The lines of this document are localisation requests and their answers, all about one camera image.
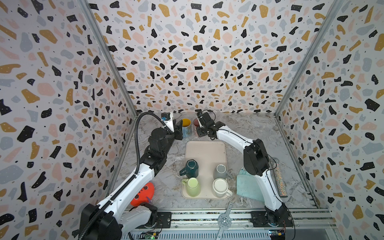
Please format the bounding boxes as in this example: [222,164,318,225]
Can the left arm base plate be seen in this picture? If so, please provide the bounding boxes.
[136,212,172,230]

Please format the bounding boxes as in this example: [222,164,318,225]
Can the dark green mug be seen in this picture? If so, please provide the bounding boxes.
[179,159,199,179]

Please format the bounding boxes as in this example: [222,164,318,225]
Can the red fish plush toy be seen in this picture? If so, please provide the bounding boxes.
[130,183,155,207]

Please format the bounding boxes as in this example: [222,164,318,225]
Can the glitter bottle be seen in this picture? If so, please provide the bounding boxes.
[271,157,288,198]

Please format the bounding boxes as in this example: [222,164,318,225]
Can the light green mug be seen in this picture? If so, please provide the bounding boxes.
[182,178,201,197]

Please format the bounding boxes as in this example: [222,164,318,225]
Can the beige tray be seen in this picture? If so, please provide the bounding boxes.
[182,141,229,200]

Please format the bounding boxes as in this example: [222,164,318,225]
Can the white mug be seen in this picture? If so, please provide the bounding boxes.
[213,178,233,199]

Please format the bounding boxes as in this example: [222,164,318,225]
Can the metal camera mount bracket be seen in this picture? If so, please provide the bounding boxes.
[216,197,236,240]

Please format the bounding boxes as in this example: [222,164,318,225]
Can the teal cloth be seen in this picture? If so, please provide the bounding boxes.
[237,168,264,202]

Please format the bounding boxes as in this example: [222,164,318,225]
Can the grey mug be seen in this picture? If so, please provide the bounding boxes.
[213,164,228,180]

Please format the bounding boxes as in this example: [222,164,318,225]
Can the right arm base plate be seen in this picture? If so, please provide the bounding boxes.
[250,211,294,228]

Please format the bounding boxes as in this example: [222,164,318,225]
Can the pink mug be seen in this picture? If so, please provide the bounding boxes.
[193,118,200,137]

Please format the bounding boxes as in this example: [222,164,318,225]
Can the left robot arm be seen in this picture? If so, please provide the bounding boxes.
[78,112,183,240]

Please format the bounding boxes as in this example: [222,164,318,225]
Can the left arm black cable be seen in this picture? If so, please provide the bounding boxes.
[133,111,166,176]

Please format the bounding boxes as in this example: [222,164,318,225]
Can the light blue mug yellow inside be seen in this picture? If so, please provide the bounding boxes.
[182,119,193,138]

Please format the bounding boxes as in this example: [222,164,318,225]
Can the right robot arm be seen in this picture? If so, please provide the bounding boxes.
[196,110,292,226]

